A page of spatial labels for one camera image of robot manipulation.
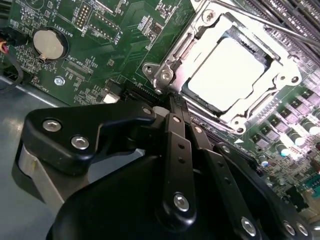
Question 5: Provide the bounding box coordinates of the silver CPU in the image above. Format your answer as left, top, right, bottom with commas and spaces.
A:
186, 37, 267, 112

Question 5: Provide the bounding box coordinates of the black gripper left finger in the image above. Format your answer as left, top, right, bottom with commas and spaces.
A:
23, 92, 198, 223

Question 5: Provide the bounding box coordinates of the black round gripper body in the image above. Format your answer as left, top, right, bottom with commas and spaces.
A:
49, 119, 238, 240

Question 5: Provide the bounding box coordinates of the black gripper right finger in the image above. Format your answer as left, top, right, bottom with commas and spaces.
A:
180, 97, 315, 240

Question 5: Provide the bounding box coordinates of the metal socket cover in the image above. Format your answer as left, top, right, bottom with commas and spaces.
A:
153, 9, 302, 133

